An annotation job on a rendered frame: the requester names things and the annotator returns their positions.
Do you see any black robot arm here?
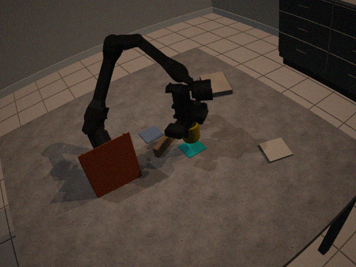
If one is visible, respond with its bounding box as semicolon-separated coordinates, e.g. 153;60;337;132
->
82;34;213;149

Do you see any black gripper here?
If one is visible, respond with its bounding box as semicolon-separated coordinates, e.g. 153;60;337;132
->
164;100;202;139

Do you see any tan flat square tile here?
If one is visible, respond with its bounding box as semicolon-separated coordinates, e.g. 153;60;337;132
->
259;137;293;163

